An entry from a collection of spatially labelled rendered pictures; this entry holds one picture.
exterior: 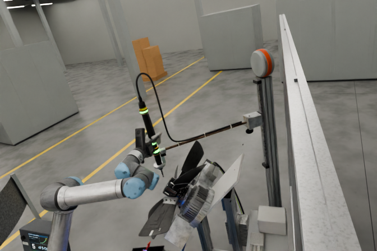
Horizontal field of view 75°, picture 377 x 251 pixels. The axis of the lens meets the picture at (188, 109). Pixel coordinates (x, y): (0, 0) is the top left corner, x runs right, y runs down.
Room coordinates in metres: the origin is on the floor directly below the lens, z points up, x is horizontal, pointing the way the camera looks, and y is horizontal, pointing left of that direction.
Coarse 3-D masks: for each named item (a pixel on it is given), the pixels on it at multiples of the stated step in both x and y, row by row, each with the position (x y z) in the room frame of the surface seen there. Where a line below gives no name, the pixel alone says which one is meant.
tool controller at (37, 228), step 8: (32, 224) 1.21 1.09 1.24; (40, 224) 1.20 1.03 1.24; (48, 224) 1.18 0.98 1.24; (24, 232) 1.16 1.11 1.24; (32, 232) 1.13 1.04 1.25; (40, 232) 1.11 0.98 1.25; (48, 232) 1.10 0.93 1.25; (24, 240) 1.15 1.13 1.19; (32, 240) 1.12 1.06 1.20; (40, 240) 1.10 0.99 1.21; (48, 240) 1.07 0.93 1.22; (24, 248) 1.14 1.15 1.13; (40, 248) 1.09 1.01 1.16
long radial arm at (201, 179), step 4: (208, 164) 1.59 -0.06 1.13; (204, 168) 1.53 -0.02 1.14; (200, 172) 1.50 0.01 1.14; (204, 172) 1.50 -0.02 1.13; (200, 176) 1.44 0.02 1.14; (204, 176) 1.46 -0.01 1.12; (196, 180) 1.43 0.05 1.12; (200, 180) 1.41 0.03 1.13; (204, 180) 1.42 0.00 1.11; (208, 180) 1.43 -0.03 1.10; (196, 184) 1.36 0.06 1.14; (200, 184) 1.38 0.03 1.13; (204, 184) 1.39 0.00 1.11; (208, 184) 1.40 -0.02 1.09; (212, 184) 1.41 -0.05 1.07
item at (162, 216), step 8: (160, 208) 1.16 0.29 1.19; (168, 208) 1.15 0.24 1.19; (152, 216) 1.13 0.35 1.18; (160, 216) 1.10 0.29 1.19; (168, 216) 1.08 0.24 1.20; (152, 224) 1.06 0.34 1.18; (160, 224) 1.04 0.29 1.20; (168, 224) 1.01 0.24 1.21; (144, 232) 1.03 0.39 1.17; (160, 232) 0.97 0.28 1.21
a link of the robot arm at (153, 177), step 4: (136, 168) 0.94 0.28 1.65; (140, 168) 0.94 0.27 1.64; (144, 168) 0.95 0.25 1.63; (136, 172) 0.92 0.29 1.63; (140, 172) 0.91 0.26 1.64; (144, 172) 0.90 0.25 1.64; (148, 172) 0.92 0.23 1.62; (152, 172) 0.94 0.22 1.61; (132, 176) 0.92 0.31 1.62; (148, 176) 0.88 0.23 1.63; (152, 176) 0.91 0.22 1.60; (156, 176) 0.91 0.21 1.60; (152, 180) 0.89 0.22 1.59; (156, 180) 0.90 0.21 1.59; (152, 184) 0.89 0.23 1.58; (156, 184) 0.92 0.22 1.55; (148, 188) 0.89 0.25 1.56; (152, 188) 0.89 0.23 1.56
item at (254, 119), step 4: (252, 112) 1.38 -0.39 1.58; (256, 112) 1.37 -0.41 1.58; (260, 112) 1.34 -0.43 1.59; (244, 116) 1.35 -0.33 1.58; (248, 116) 1.34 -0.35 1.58; (252, 116) 1.33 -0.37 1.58; (256, 116) 1.32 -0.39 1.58; (260, 116) 1.32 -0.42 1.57; (244, 120) 1.36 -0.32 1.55; (248, 120) 1.31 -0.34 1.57; (252, 120) 1.31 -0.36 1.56; (256, 120) 1.31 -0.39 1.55; (260, 120) 1.32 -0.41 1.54; (244, 124) 1.37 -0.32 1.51; (248, 124) 1.31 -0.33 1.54; (252, 124) 1.31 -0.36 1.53; (256, 124) 1.31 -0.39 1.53; (260, 124) 1.32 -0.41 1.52
